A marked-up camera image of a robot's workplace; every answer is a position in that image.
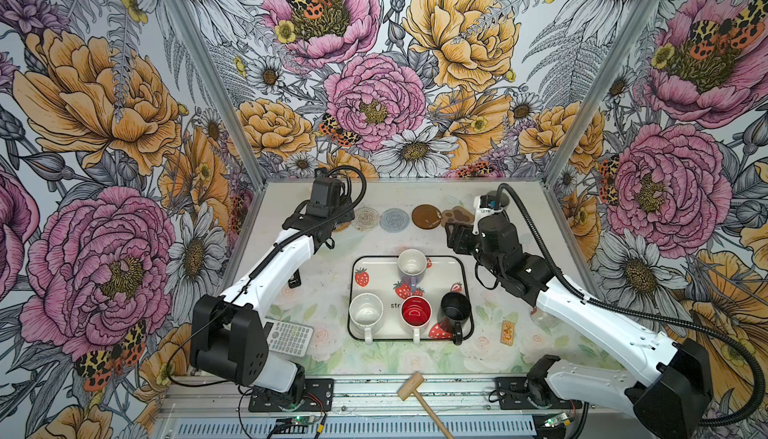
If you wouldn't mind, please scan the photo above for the brown paw shaped coaster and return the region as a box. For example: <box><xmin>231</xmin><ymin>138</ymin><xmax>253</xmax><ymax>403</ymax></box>
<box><xmin>441</xmin><ymin>206</ymin><xmax>475</xmax><ymax>226</ymax></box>

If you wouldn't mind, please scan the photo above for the beige woven round coaster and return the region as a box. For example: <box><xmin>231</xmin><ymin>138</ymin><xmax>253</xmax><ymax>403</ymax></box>
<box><xmin>351</xmin><ymin>206</ymin><xmax>380</xmax><ymax>231</ymax></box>

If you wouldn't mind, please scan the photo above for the glossy brown round coaster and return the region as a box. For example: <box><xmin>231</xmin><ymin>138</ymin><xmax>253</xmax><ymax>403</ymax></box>
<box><xmin>411</xmin><ymin>204</ymin><xmax>443</xmax><ymax>230</ymax></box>

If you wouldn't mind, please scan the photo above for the blue grey woven coaster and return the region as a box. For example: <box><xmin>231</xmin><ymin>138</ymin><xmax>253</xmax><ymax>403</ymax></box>
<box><xmin>379</xmin><ymin>208</ymin><xmax>410</xmax><ymax>233</ymax></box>

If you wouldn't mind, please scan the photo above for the purple white mug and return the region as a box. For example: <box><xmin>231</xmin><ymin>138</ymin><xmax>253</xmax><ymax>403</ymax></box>
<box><xmin>397</xmin><ymin>249</ymin><xmax>428</xmax><ymax>288</ymax></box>

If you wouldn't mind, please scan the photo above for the woven straw round coaster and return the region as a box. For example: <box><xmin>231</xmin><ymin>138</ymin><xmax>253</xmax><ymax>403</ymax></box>
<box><xmin>334</xmin><ymin>222</ymin><xmax>351</xmax><ymax>232</ymax></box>

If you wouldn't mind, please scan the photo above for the grey mug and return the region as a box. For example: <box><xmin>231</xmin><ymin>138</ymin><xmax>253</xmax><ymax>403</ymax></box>
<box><xmin>488</xmin><ymin>191</ymin><xmax>510</xmax><ymax>210</ymax></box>

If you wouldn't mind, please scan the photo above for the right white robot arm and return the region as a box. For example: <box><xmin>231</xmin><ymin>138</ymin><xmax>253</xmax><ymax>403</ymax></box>
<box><xmin>445</xmin><ymin>194</ymin><xmax>713</xmax><ymax>438</ymax></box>

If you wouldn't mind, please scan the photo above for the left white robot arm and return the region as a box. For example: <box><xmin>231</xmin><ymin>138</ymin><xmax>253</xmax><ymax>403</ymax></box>
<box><xmin>189</xmin><ymin>166</ymin><xmax>367</xmax><ymax>403</ymax></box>

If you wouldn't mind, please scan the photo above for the black mug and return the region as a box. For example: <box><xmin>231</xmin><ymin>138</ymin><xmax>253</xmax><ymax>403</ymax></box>
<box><xmin>438</xmin><ymin>292</ymin><xmax>472</xmax><ymax>346</ymax></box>

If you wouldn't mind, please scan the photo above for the black stapler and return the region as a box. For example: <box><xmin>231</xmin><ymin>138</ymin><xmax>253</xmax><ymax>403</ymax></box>
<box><xmin>288</xmin><ymin>270</ymin><xmax>302</xmax><ymax>289</ymax></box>

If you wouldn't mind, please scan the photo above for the small orange biscuit block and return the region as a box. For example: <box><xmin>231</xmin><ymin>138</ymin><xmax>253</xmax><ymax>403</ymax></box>
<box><xmin>500</xmin><ymin>320</ymin><xmax>515</xmax><ymax>346</ymax></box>

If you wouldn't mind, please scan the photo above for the red interior white mug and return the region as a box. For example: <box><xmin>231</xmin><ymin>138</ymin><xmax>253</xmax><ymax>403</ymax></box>
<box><xmin>400</xmin><ymin>296</ymin><xmax>432</xmax><ymax>344</ymax></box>

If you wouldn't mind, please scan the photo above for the white calculator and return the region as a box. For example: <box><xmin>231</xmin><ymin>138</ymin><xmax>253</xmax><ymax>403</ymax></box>
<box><xmin>264</xmin><ymin>320</ymin><xmax>314</xmax><ymax>358</ymax></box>

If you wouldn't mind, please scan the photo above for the wooden mallet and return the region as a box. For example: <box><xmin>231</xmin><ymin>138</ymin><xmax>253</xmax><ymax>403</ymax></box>
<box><xmin>397</xmin><ymin>372</ymin><xmax>454</xmax><ymax>439</ymax></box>

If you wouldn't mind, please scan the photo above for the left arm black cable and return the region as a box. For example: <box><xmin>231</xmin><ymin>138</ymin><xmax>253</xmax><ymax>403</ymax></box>
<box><xmin>165</xmin><ymin>164</ymin><xmax>368</xmax><ymax>389</ymax></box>

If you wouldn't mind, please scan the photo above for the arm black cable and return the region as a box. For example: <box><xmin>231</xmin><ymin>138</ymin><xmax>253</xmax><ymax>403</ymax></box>
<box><xmin>165</xmin><ymin>164</ymin><xmax>368</xmax><ymax>389</ymax></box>
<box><xmin>495</xmin><ymin>182</ymin><xmax>767</xmax><ymax>439</ymax></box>

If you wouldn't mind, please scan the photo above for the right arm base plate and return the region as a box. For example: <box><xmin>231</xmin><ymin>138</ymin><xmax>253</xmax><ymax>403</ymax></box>
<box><xmin>487</xmin><ymin>376</ymin><xmax>580</xmax><ymax>411</ymax></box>

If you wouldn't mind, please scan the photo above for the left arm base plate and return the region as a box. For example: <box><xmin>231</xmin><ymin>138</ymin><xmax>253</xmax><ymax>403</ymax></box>
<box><xmin>248</xmin><ymin>378</ymin><xmax>335</xmax><ymax>413</ymax></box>

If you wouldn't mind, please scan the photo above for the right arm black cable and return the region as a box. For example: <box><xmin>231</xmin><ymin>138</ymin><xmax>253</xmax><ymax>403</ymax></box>
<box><xmin>495</xmin><ymin>182</ymin><xmax>767</xmax><ymax>439</ymax></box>

